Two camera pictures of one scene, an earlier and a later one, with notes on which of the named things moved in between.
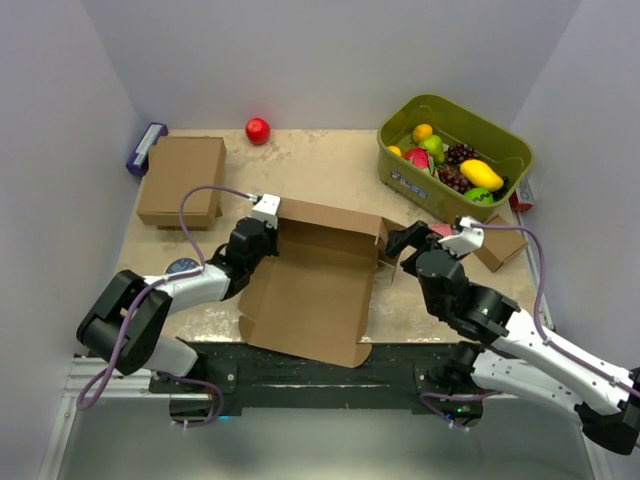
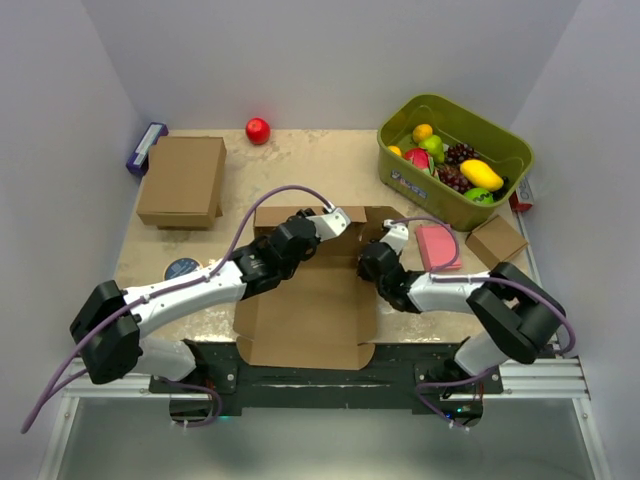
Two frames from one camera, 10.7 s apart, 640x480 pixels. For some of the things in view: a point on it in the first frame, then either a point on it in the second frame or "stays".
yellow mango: (481, 174) stays
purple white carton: (138, 163) stays
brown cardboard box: (313, 298) stays
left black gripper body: (268, 248) → (308, 212)
